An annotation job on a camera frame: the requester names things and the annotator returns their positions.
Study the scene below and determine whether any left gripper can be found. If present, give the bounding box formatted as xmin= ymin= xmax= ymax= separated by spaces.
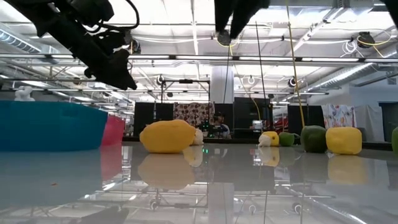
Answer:
xmin=46 ymin=21 xmax=137 ymax=91

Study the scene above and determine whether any large orange-yellow lemon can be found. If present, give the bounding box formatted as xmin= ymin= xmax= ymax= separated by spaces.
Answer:
xmin=139 ymin=119 xmax=197 ymax=154

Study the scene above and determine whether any beige garlic bulb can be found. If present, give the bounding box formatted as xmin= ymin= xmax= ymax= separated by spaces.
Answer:
xmin=190 ymin=128 xmax=205 ymax=146

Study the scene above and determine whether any yellow lemon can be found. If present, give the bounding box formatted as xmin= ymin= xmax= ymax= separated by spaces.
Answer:
xmin=325 ymin=126 xmax=363 ymax=156
xmin=263 ymin=131 xmax=280 ymax=147

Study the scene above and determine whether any white garlic bulb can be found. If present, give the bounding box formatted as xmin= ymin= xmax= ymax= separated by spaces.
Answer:
xmin=257 ymin=133 xmax=272 ymax=148

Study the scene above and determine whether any green lime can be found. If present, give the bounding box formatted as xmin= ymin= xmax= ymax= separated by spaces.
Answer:
xmin=300 ymin=124 xmax=328 ymax=154
xmin=278 ymin=131 xmax=295 ymax=147
xmin=391 ymin=126 xmax=398 ymax=154

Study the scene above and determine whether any long ceiling light bar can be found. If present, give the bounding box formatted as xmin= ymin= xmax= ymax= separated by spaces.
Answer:
xmin=0 ymin=52 xmax=398 ymax=63

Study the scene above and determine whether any black partition panel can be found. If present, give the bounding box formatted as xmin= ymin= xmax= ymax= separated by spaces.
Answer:
xmin=133 ymin=101 xmax=156 ymax=137
xmin=213 ymin=103 xmax=234 ymax=138
xmin=155 ymin=102 xmax=175 ymax=122
xmin=287 ymin=105 xmax=326 ymax=141

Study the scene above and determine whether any pink basket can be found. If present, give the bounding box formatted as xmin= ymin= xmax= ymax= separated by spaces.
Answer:
xmin=101 ymin=114 xmax=126 ymax=146

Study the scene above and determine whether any white building column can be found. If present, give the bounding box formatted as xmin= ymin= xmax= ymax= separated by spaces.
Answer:
xmin=210 ymin=65 xmax=234 ymax=104

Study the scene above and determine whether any teal basket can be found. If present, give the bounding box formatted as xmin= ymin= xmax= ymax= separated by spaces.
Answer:
xmin=0 ymin=100 xmax=109 ymax=152

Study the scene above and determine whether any white rounded object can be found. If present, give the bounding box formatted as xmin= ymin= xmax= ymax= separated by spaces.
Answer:
xmin=14 ymin=85 xmax=35 ymax=102

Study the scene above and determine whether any brown patterned cloth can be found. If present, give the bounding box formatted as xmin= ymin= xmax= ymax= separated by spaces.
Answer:
xmin=173 ymin=101 xmax=215 ymax=128

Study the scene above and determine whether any large black cabinet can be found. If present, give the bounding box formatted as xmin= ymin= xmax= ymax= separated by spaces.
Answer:
xmin=233 ymin=96 xmax=274 ymax=139

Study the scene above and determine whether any person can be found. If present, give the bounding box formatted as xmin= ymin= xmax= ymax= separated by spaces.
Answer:
xmin=213 ymin=112 xmax=233 ymax=139

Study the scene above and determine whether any red machine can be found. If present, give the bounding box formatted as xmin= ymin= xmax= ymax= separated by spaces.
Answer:
xmin=272 ymin=116 xmax=290 ymax=134

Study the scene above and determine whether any white floral cloth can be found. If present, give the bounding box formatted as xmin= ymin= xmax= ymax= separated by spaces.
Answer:
xmin=321 ymin=104 xmax=357 ymax=130

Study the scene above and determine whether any pale grey cloth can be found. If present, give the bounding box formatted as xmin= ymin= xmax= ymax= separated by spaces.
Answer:
xmin=354 ymin=105 xmax=386 ymax=142

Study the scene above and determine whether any dark door panel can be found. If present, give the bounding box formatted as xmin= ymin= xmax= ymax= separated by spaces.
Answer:
xmin=378 ymin=101 xmax=398 ymax=143

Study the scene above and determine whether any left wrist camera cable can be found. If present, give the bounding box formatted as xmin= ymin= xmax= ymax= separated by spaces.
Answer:
xmin=99 ymin=0 xmax=141 ymax=32

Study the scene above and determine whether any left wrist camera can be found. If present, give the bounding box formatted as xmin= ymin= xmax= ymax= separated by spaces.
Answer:
xmin=70 ymin=0 xmax=114 ymax=26

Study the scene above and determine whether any thin black hanging cable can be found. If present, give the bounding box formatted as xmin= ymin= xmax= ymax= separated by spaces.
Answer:
xmin=223 ymin=45 xmax=231 ymax=104

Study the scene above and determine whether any black overhead frame rig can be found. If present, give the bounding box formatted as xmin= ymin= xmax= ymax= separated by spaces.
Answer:
xmin=160 ymin=78 xmax=212 ymax=105

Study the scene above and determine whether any yellow hanging cable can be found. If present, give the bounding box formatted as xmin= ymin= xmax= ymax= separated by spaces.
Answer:
xmin=285 ymin=0 xmax=307 ymax=141

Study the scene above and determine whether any silver ventilation duct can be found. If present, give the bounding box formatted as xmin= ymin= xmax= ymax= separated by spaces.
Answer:
xmin=306 ymin=46 xmax=398 ymax=93
xmin=0 ymin=29 xmax=43 ymax=55

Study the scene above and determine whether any yellow reel cord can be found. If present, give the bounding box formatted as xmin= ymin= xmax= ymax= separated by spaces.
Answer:
xmin=216 ymin=39 xmax=262 ymax=122

